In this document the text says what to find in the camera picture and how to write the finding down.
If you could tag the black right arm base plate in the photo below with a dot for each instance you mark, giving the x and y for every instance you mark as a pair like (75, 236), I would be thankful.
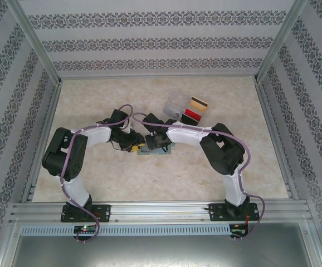
(216, 211)

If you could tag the gold card with black stripe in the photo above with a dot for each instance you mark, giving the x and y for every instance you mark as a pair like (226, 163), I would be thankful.
(197, 104)

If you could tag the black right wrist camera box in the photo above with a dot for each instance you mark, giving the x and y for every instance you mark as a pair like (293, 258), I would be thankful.
(153, 119)

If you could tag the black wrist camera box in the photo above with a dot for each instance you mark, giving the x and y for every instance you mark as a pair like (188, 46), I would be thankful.
(153, 119)
(118, 115)

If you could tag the grey metal sheet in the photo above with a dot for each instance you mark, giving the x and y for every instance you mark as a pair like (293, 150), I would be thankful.
(161, 253)

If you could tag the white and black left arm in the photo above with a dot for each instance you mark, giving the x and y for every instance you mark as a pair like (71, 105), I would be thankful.
(66, 155)

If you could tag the aluminium side rail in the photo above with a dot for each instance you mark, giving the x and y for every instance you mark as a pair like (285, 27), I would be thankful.
(275, 139)
(43, 139)

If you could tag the black credit card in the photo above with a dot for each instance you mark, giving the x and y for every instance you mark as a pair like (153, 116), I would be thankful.
(190, 119)

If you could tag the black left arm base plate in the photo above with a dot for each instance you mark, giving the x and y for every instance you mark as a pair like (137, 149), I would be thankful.
(102, 212)

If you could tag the aluminium frame post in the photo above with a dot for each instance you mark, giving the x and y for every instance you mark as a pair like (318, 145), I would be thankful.
(38, 41)
(278, 41)

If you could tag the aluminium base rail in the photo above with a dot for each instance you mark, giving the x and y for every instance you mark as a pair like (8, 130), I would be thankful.
(155, 212)

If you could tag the clear acrylic card stand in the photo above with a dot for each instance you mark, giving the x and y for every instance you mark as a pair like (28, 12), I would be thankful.
(179, 100)

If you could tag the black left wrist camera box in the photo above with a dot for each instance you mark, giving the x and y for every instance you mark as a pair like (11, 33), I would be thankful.
(118, 115)

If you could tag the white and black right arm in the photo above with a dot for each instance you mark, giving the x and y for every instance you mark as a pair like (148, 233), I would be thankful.
(222, 155)

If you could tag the red credit card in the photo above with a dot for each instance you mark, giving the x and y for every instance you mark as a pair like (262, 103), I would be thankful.
(193, 113)

